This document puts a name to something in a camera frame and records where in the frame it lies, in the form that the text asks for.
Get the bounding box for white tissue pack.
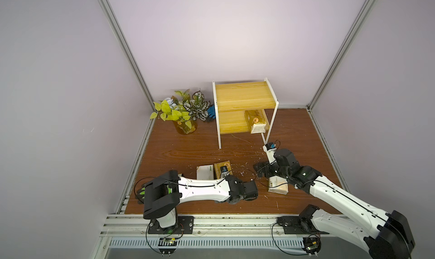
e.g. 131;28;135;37
268;176;288;195
196;165;215;180

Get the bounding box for gold tissue pack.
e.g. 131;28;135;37
244;110;268;134
214;161;233;179

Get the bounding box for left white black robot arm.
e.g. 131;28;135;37
134;170;258;229

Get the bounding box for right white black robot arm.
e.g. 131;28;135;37
254;142;415;259

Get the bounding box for blue object behind shelf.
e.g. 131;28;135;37
206;105;216;122

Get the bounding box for right controller board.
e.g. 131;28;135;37
302;235;322;256

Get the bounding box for controller board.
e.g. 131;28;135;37
302;235;322;256
157;237;179;256

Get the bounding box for left controller board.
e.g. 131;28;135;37
157;237;179;256

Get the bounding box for potted plant in glass vase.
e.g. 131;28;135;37
150;89;212;135

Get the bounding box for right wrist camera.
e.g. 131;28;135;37
263;142;276;163

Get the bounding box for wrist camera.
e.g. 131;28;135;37
263;142;276;163
220;166;230;179

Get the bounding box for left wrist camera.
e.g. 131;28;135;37
220;166;230;179

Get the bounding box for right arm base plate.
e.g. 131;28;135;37
276;216;327;235

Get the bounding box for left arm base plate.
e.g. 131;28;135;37
147;216;194;235

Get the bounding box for wooden two-tier shelf white frame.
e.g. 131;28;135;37
213;78;279;149

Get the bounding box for aluminium rail frame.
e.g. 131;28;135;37
91;194;392;259

